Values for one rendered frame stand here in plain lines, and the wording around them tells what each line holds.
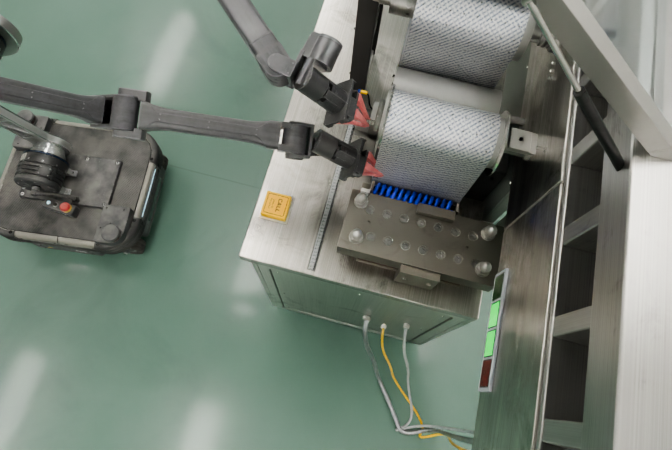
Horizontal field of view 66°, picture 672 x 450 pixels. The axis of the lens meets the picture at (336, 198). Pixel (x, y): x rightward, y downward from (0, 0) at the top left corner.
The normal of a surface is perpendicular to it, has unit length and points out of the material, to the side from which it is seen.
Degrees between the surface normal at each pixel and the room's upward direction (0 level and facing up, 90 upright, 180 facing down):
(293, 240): 0
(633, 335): 0
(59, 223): 0
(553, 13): 90
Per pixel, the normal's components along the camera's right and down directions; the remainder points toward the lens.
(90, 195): 0.04, -0.35
